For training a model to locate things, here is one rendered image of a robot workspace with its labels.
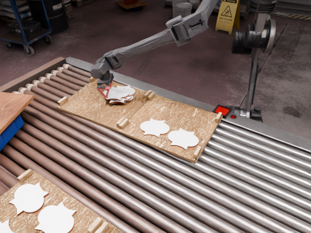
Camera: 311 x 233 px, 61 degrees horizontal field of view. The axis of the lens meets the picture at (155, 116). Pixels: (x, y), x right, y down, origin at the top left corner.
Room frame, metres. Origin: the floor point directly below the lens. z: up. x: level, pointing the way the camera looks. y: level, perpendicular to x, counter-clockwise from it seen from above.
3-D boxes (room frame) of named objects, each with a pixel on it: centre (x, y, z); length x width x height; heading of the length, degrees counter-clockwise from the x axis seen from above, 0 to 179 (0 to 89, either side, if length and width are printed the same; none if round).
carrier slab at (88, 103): (1.21, 0.27, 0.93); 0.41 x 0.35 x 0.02; 60
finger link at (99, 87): (1.18, 0.26, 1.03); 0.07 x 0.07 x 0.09; 84
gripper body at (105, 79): (1.21, 0.26, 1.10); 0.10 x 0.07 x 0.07; 174
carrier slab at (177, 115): (0.99, -0.08, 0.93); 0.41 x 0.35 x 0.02; 59
